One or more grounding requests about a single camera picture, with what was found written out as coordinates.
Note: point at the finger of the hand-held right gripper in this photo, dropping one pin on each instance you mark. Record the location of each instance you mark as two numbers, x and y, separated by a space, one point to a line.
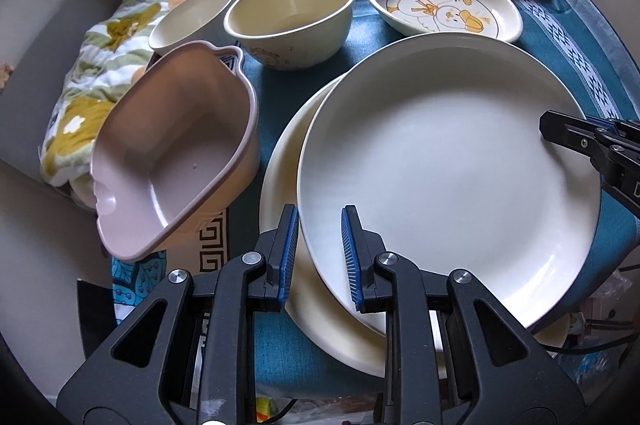
622 170
567 130

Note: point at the blue patterned tablecloth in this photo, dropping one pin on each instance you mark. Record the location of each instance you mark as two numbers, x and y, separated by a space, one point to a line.
350 50

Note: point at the large cream bowl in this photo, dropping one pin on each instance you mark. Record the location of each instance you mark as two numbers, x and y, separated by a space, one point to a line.
290 5

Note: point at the floral blanket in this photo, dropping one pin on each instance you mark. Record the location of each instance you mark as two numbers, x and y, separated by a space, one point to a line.
100 70

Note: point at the large cream plate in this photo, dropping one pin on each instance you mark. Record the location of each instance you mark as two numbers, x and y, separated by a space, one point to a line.
285 185

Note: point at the duck print plate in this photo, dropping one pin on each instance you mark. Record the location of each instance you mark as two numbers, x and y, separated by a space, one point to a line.
440 10

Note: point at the clear plastic bag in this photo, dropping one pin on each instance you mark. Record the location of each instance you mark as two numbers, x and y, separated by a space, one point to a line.
600 367

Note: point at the large white plate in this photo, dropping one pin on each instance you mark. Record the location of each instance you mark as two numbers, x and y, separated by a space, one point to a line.
440 165

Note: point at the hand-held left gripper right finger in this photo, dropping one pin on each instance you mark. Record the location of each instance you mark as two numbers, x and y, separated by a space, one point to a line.
350 255

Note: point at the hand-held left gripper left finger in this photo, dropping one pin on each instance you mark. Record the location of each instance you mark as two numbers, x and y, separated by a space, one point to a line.
289 250

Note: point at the small cream bowl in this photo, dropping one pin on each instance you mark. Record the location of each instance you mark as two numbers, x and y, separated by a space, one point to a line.
185 20

